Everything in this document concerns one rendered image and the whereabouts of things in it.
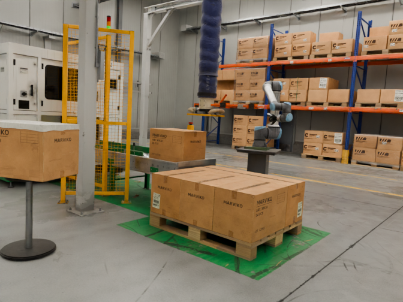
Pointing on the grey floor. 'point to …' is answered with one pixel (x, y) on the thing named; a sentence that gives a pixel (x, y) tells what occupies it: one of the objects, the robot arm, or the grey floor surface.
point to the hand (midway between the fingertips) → (267, 119)
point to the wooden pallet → (249, 254)
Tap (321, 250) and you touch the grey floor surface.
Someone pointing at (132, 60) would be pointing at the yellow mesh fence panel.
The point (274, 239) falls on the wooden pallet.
